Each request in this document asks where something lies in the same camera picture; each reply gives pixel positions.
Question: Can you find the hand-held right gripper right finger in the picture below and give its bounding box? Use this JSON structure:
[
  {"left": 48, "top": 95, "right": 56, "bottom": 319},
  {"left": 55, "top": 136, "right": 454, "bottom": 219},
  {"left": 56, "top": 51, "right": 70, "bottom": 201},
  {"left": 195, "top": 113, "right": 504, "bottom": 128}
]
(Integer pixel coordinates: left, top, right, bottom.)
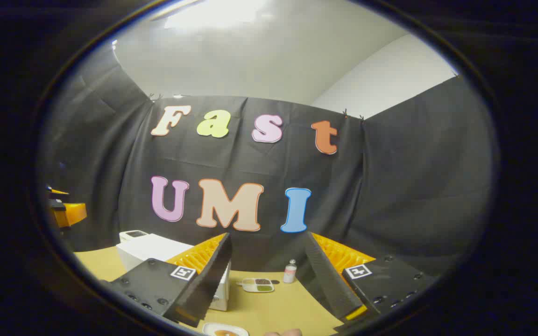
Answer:
[{"left": 296, "top": 231, "right": 439, "bottom": 327}]

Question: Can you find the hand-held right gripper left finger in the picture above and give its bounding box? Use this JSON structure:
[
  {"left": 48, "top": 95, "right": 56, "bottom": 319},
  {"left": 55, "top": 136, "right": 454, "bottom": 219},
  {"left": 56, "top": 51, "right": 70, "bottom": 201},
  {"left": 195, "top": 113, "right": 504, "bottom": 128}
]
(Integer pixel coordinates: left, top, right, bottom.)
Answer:
[{"left": 103, "top": 232, "right": 233, "bottom": 328}]

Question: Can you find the white microwave oven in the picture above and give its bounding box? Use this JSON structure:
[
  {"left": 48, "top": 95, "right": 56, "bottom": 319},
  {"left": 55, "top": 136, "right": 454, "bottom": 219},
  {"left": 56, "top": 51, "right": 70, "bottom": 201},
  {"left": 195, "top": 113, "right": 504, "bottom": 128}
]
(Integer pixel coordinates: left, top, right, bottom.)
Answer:
[{"left": 116, "top": 233, "right": 231, "bottom": 312}]

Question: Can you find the small bottle with pink label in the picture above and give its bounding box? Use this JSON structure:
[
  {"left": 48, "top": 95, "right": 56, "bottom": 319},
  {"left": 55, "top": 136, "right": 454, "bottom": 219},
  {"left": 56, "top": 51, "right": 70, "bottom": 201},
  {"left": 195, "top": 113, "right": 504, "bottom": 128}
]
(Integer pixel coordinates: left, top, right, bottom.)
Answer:
[{"left": 283, "top": 259, "right": 298, "bottom": 284}]

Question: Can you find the white divided sauce dish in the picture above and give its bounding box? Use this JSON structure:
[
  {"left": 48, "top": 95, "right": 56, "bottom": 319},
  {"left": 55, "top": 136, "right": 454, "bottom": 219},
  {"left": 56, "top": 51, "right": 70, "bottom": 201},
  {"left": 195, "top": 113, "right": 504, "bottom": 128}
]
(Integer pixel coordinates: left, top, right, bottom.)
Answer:
[{"left": 237, "top": 278, "right": 280, "bottom": 294}]

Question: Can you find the white square plate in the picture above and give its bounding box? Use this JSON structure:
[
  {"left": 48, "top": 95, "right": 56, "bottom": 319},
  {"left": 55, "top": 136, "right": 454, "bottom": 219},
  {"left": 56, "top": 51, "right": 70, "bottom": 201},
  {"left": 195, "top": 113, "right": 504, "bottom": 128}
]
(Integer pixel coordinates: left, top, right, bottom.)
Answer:
[{"left": 202, "top": 322, "right": 250, "bottom": 336}]

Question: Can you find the white toaster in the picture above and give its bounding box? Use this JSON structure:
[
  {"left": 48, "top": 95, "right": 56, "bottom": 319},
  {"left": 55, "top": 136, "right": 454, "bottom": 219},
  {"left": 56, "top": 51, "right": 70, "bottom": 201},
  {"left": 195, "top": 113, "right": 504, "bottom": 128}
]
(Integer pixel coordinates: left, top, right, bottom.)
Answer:
[{"left": 119, "top": 230, "right": 149, "bottom": 244}]

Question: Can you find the black backdrop cloth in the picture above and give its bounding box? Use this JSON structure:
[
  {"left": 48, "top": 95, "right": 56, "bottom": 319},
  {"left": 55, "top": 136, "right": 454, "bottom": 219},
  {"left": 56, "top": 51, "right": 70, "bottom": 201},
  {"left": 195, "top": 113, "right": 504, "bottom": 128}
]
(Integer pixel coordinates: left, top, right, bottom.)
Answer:
[{"left": 40, "top": 44, "right": 498, "bottom": 280}]

